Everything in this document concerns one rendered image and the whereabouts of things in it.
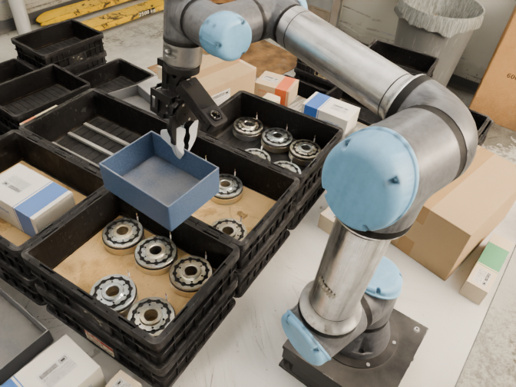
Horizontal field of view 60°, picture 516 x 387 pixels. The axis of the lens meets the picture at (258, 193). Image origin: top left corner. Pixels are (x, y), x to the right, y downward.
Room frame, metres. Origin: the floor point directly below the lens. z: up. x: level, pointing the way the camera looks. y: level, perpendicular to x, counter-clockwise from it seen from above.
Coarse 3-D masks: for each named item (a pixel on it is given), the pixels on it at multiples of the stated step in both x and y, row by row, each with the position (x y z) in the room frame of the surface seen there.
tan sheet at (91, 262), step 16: (96, 240) 0.74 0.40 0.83; (80, 256) 0.69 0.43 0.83; (96, 256) 0.69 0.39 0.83; (112, 256) 0.70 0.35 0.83; (128, 256) 0.70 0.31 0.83; (64, 272) 0.64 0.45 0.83; (80, 272) 0.64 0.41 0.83; (96, 272) 0.65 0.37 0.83; (112, 272) 0.65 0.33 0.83; (144, 288) 0.61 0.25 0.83; (160, 288) 0.62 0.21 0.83; (176, 304) 0.58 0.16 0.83
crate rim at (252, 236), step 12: (216, 144) 1.07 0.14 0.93; (240, 156) 1.02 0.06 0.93; (276, 168) 0.98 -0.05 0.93; (288, 192) 0.89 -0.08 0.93; (276, 204) 0.84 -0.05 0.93; (192, 216) 0.77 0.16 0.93; (264, 216) 0.79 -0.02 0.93; (216, 228) 0.74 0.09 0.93; (264, 228) 0.77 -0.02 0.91; (252, 240) 0.72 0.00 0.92
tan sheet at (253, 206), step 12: (252, 192) 0.98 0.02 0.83; (204, 204) 0.91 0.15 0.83; (216, 204) 0.92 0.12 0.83; (240, 204) 0.93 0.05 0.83; (252, 204) 0.93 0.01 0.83; (264, 204) 0.94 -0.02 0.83; (204, 216) 0.87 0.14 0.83; (216, 216) 0.87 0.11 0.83; (228, 216) 0.88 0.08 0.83; (252, 216) 0.88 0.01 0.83; (252, 228) 0.84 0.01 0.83
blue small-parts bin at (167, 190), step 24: (144, 144) 0.80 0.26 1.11; (168, 144) 0.79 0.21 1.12; (120, 168) 0.74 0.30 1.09; (144, 168) 0.77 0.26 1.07; (168, 168) 0.78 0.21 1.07; (192, 168) 0.76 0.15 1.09; (216, 168) 0.72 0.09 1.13; (120, 192) 0.67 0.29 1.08; (144, 192) 0.63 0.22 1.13; (168, 192) 0.70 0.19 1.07; (192, 192) 0.65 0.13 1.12; (216, 192) 0.71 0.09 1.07; (168, 216) 0.60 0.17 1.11
